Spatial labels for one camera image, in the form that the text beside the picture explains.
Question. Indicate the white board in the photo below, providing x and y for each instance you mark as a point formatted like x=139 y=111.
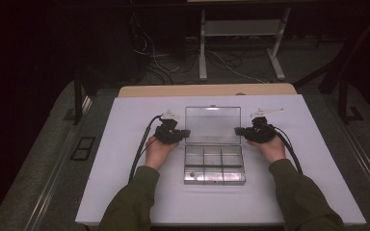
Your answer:
x=212 y=202

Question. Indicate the black metal stand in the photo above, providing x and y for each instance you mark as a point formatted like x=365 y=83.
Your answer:
x=343 y=102
x=78 y=102

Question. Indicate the aluminium rail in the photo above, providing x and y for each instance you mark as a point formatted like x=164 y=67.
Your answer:
x=49 y=189
x=366 y=160

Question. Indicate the person's right hand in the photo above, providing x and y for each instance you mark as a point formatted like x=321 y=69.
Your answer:
x=271 y=150

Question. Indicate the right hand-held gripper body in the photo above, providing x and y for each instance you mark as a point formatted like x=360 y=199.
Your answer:
x=261 y=133

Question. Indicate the black floor socket plate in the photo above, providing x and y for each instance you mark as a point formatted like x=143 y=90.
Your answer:
x=83 y=148

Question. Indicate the wooden table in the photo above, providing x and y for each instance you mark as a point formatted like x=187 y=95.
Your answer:
x=189 y=90

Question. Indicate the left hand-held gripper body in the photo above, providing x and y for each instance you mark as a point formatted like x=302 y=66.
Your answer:
x=167 y=133

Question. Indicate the person's left hand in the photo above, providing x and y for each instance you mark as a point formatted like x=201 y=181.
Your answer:
x=159 y=154

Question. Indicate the clear plastic compartment box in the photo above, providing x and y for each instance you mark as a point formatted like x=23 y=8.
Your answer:
x=213 y=154

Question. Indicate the grey metal stand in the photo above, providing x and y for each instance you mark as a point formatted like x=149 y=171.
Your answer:
x=242 y=28

